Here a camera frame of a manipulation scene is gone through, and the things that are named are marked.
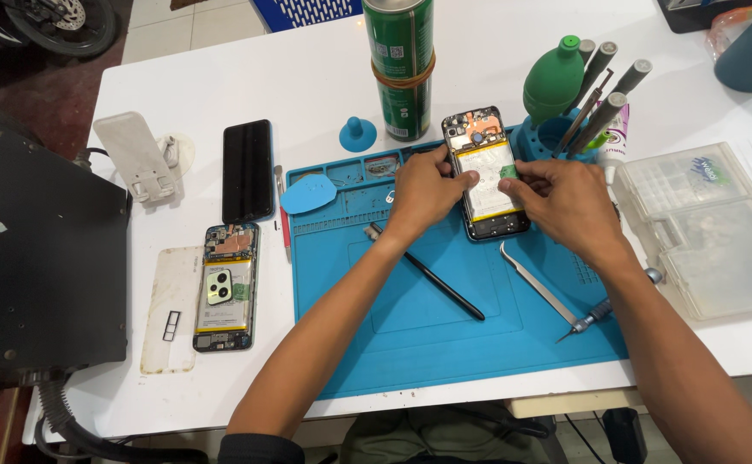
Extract person's left hand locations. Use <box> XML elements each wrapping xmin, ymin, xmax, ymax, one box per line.
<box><xmin>385</xmin><ymin>145</ymin><xmax>480</xmax><ymax>244</ymax></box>

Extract person's right hand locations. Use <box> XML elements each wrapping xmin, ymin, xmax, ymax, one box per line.
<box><xmin>498</xmin><ymin>159</ymin><xmax>629</xmax><ymax>262</ymax></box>

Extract phone with white battery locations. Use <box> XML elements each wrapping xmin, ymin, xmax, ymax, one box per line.
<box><xmin>442</xmin><ymin>106</ymin><xmax>532</xmax><ymax>242</ymax></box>

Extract small metal parts in compartment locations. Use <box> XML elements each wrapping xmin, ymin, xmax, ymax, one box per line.
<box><xmin>364</xmin><ymin>155</ymin><xmax>401</xmax><ymax>179</ymax></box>

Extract blue tool holder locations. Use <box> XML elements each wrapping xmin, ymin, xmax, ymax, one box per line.
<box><xmin>515</xmin><ymin>108</ymin><xmax>600</xmax><ymax>164</ymax></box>

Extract white glue tube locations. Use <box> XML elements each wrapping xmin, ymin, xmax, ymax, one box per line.
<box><xmin>598</xmin><ymin>101</ymin><xmax>631</xmax><ymax>186</ymax></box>

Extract curved steel tweezers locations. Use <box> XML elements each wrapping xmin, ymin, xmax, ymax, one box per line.
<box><xmin>499</xmin><ymin>241</ymin><xmax>578</xmax><ymax>327</ymax></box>

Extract black brush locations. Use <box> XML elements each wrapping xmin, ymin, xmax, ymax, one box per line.
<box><xmin>364</xmin><ymin>222</ymin><xmax>486</xmax><ymax>322</ymax></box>

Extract blue suction cup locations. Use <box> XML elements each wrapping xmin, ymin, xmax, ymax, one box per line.
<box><xmin>339</xmin><ymin>116</ymin><xmax>378</xmax><ymax>153</ymax></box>

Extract straight steel tweezers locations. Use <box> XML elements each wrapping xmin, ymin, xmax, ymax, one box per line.
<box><xmin>553</xmin><ymin>68</ymin><xmax>614</xmax><ymax>158</ymax></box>

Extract grey precision screwdriver with blue grip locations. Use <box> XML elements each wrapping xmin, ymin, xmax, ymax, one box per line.
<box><xmin>555</xmin><ymin>267</ymin><xmax>663</xmax><ymax>344</ymax></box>

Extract tan rubber band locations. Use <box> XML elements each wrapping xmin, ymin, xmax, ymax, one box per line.
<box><xmin>370</xmin><ymin>52</ymin><xmax>437</xmax><ymax>90</ymax></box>

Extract light blue opening pick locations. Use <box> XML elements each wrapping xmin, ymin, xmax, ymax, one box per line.
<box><xmin>279</xmin><ymin>173</ymin><xmax>338</xmax><ymax>216</ymax></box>

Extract green air blower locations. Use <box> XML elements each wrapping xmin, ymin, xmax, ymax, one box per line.
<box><xmin>522</xmin><ymin>35</ymin><xmax>586</xmax><ymax>127</ymax></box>

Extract clear plastic organizer box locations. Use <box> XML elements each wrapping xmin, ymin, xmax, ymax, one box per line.
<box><xmin>611</xmin><ymin>142</ymin><xmax>752</xmax><ymax>322</ymax></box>

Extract blue silicone repair mat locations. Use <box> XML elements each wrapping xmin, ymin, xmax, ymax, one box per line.
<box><xmin>285</xmin><ymin>125</ymin><xmax>630</xmax><ymax>401</ymax></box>

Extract green spray can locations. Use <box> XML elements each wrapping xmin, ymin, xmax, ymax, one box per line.
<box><xmin>362</xmin><ymin>0</ymin><xmax>437</xmax><ymax>143</ymax></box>

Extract black phone screen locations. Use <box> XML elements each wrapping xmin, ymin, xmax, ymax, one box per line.
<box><xmin>222</xmin><ymin>119</ymin><xmax>276</xmax><ymax>225</ymax></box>

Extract blue plastic chair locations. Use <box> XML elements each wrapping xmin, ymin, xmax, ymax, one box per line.
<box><xmin>250</xmin><ymin>0</ymin><xmax>364</xmax><ymax>34</ymax></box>

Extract clear plastic bag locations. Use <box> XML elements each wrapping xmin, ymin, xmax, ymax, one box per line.
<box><xmin>704</xmin><ymin>3</ymin><xmax>752</xmax><ymax>63</ymax></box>

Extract black power adapter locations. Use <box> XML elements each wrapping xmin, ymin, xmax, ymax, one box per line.
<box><xmin>601</xmin><ymin>406</ymin><xmax>648</xmax><ymax>464</ymax></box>

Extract person's olive trousers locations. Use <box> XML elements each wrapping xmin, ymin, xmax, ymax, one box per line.
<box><xmin>340</xmin><ymin>402</ymin><xmax>571</xmax><ymax>464</ymax></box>

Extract clear phone case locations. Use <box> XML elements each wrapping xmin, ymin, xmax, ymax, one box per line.
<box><xmin>140</xmin><ymin>245</ymin><xmax>205</xmax><ymax>375</ymax></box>

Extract white phone stand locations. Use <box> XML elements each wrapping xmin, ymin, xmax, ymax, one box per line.
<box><xmin>92</xmin><ymin>111</ymin><xmax>196</xmax><ymax>209</ymax></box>

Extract person's black sleeve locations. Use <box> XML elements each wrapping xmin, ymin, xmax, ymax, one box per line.
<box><xmin>217</xmin><ymin>432</ymin><xmax>306</xmax><ymax>464</ymax></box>

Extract black metal machine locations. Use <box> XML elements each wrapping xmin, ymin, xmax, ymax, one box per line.
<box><xmin>0</xmin><ymin>97</ymin><xmax>134</xmax><ymax>391</ymax></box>

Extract motorcycle wheel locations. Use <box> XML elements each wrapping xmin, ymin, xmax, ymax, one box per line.
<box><xmin>0</xmin><ymin>0</ymin><xmax>119</xmax><ymax>60</ymax></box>

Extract red handled pry tool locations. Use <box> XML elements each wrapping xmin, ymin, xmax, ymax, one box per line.
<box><xmin>273</xmin><ymin>165</ymin><xmax>292</xmax><ymax>264</ymax></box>

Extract pale green camera cover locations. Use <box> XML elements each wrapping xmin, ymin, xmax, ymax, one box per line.
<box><xmin>206</xmin><ymin>269</ymin><xmax>234</xmax><ymax>306</ymax></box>

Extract opened phone with camera cover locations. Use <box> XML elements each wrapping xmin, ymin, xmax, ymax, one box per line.
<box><xmin>192</xmin><ymin>223</ymin><xmax>261</xmax><ymax>353</ymax></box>

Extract black corrugated hose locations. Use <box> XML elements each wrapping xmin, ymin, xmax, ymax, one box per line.
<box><xmin>33</xmin><ymin>379</ymin><xmax>211</xmax><ymax>464</ymax></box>

